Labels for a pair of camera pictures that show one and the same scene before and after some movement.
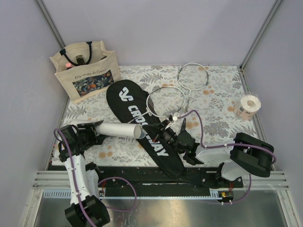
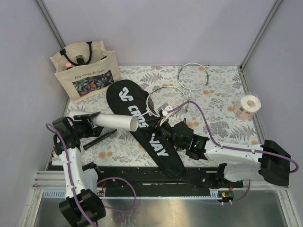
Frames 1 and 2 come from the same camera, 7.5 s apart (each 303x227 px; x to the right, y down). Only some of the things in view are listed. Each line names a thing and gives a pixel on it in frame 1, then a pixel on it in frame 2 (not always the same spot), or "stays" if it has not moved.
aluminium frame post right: [260, 34] stays
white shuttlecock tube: [121, 130] -> [118, 121]
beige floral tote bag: [86, 70] stays
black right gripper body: [168, 136] stays
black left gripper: [95, 139] -> [86, 121]
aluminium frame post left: [58, 38] stays
